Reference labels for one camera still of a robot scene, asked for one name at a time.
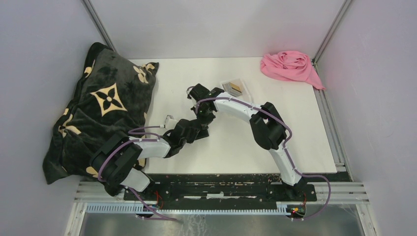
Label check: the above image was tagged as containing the black leather card holder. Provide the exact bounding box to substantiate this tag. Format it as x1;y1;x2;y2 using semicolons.
195;127;209;141

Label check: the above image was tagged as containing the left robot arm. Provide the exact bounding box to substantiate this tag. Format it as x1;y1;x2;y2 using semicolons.
90;116;209;200

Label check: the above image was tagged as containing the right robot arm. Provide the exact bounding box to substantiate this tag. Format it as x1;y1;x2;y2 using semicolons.
187;84;307;201

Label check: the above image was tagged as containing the stack of cards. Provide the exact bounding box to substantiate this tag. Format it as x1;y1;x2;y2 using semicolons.
222;82;243;97

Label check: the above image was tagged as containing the white plastic bin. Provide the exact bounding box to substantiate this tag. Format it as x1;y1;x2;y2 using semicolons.
220;78;253;103

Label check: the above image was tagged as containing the black floral pillow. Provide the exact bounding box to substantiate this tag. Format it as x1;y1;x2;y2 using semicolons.
42;42;159;184

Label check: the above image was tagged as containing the pink crumpled cloth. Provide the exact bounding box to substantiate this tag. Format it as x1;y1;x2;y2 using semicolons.
260;51;326;90

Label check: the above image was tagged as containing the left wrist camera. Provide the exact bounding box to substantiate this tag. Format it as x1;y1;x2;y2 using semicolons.
164;115;178;130

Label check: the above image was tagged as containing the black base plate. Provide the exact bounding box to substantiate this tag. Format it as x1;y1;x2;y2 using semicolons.
138;174;317;210

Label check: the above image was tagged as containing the white slotted cable duct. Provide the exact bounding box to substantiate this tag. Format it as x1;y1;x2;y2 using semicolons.
85;203;291;216

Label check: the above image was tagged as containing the aluminium frame rail left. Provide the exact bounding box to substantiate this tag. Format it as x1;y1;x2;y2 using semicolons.
81;0;117;52

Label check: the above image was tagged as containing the aluminium frame rail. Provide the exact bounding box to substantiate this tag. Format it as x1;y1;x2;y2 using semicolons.
312;0;353;67
81;0;117;52

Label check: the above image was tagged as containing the aluminium frame rail right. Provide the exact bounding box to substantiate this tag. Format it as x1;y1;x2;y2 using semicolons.
312;0;353;67

